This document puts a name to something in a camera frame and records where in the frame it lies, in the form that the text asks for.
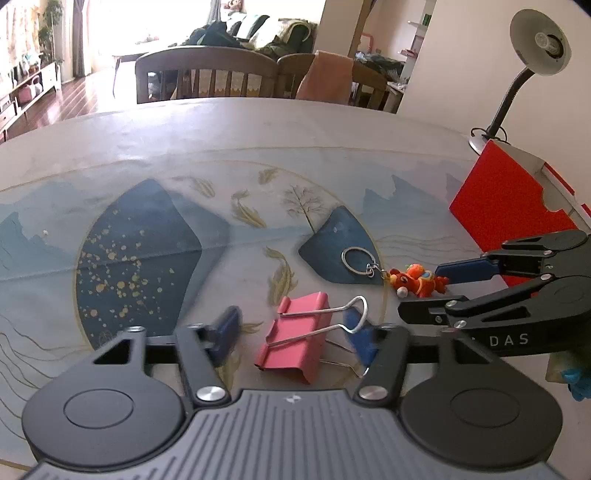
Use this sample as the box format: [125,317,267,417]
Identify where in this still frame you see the sofa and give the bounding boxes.
[182,13,319,65]

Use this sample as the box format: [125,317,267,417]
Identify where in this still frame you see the grey curtain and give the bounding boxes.
[69,0,100,79]

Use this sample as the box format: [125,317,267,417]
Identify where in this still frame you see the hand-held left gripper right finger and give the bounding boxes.
[344,307,502,408]

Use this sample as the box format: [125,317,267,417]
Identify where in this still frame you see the coffee table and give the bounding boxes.
[112,41,185,70]

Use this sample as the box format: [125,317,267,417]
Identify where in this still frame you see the grey desk lamp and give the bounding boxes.
[468,9,573,154]

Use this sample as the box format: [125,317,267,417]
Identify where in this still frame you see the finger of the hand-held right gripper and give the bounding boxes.
[398,273,556,330]
[436,233,556,285]

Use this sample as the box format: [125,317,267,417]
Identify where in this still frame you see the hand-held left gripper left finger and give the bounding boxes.
[88,305,243,409]

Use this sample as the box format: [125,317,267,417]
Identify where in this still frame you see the dark clothes pile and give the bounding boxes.
[182,21,250,49]

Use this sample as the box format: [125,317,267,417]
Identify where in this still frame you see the wooden TV cabinet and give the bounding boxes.
[0,60,64,141]

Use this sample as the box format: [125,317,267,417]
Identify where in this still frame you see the pink binder clip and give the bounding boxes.
[252,295,370,384]

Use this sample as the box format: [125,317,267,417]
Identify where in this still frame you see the orange toy keychain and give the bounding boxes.
[342,247,451,299]

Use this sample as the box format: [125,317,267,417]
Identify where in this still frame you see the person's right hand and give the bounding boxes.
[566,367,591,403]

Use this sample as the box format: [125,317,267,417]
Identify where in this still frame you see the pink towel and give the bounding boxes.
[295,51,355,107]

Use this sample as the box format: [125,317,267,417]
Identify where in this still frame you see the wooden dining chair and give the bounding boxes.
[135,48,279,105]
[277,52,389,112]

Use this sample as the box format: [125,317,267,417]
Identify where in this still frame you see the bed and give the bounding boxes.
[355,50,409,86]

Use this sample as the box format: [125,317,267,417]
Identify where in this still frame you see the red cardboard box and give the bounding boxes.
[449,140,591,291]

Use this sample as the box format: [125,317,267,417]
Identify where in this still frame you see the green potted plant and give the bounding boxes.
[38,0,65,63]

